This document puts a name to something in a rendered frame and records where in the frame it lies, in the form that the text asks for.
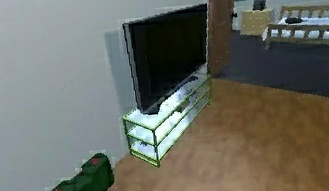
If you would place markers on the green glass television stand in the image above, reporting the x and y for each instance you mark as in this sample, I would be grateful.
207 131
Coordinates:
162 124

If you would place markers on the black television set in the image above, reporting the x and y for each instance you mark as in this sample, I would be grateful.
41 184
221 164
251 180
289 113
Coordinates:
172 56

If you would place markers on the brown room door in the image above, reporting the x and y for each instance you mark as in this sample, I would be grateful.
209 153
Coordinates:
221 24

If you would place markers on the pale yellow bedside cabinet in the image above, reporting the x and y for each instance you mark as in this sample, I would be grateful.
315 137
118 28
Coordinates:
255 21

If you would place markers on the dark green bag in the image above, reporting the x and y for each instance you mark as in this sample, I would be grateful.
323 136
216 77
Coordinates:
79 188

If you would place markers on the black box on cabinet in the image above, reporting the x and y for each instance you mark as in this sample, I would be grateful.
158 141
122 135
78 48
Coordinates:
259 4

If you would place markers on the pale wooden bed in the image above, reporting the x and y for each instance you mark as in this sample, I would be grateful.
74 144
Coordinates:
306 28

